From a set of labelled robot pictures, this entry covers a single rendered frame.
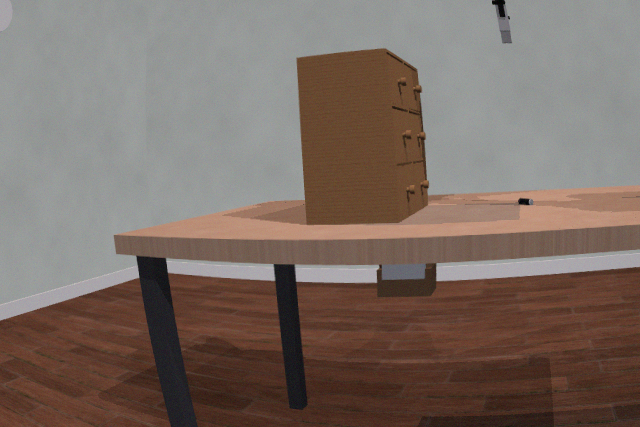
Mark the brown wooden chest of drawers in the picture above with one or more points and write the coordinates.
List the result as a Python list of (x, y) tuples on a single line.
[(347, 138)]

